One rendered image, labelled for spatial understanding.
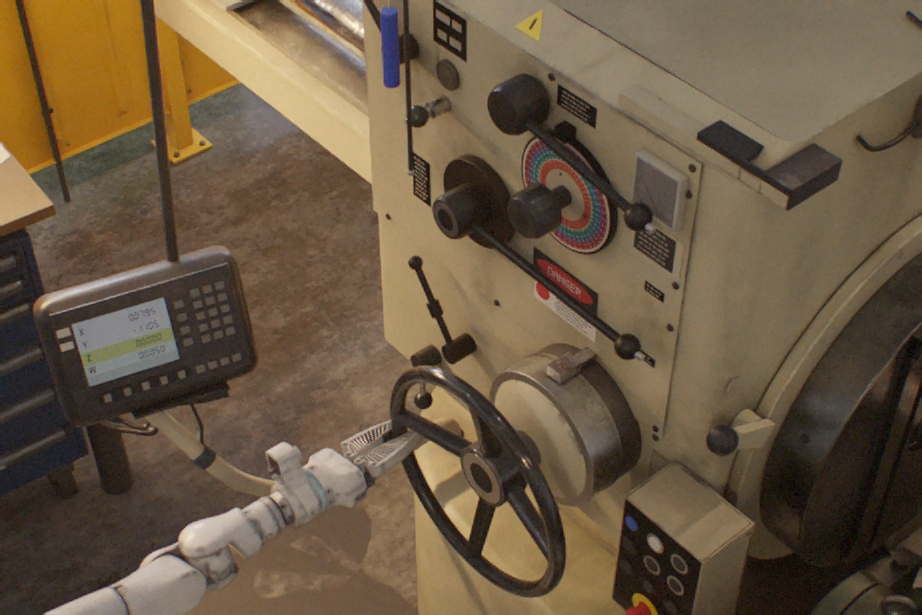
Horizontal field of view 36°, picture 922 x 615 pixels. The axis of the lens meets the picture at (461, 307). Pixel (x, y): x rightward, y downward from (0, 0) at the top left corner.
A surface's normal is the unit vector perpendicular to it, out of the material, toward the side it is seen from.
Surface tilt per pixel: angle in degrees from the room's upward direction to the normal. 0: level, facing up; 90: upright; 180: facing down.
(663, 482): 0
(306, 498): 45
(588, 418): 40
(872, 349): 36
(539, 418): 60
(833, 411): 54
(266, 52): 0
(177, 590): 73
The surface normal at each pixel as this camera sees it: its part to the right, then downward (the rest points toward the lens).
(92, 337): 0.40, 0.34
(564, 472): -0.35, 0.60
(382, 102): -0.77, 0.44
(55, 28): 0.65, 0.52
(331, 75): 0.00, -0.73
